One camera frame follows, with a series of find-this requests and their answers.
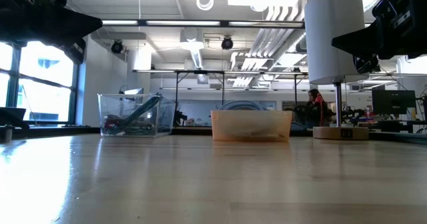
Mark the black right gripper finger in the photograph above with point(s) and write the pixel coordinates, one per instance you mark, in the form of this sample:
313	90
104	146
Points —
363	42

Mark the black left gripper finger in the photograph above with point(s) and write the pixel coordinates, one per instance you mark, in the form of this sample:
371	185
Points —
66	27

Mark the white shade table lamp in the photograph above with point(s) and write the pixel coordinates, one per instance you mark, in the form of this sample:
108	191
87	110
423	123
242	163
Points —
333	34

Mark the black round ceiling device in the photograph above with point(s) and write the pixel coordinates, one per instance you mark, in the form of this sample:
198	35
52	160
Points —
227	43
117	47

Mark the black computer monitor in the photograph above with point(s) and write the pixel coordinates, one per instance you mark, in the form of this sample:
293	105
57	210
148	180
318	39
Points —
393	102

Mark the person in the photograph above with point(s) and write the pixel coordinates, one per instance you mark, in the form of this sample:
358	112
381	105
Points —
313	109

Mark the black angular device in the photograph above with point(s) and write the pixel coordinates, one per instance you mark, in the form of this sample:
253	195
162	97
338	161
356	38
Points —
11	115

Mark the clear plastic bin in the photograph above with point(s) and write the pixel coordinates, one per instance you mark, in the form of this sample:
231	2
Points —
133	117

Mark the long ceiling light strip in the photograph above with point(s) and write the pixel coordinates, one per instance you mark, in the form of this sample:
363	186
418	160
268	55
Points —
183	23

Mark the orange translucent plastic bin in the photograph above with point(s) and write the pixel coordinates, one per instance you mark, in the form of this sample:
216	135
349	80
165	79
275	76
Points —
250	124

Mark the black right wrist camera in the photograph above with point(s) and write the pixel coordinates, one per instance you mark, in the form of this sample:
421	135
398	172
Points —
365	64

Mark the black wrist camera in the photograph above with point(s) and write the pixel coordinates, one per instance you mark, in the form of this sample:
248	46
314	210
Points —
76	52
365	64

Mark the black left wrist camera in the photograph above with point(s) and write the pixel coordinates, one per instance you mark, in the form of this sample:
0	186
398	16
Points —
76	52

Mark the black metal frame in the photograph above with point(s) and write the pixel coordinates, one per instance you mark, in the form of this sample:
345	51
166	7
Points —
200	72

